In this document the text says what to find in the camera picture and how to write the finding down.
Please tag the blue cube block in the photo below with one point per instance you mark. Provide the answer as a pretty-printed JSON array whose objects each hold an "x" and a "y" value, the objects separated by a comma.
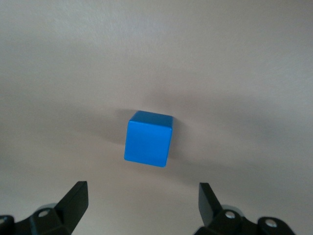
[{"x": 146, "y": 144}]

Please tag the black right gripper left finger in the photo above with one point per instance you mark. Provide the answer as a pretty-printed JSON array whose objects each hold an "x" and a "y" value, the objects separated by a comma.
[{"x": 73, "y": 203}]

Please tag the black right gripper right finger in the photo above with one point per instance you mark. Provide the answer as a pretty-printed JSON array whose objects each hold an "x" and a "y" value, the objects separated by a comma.
[{"x": 207, "y": 208}]

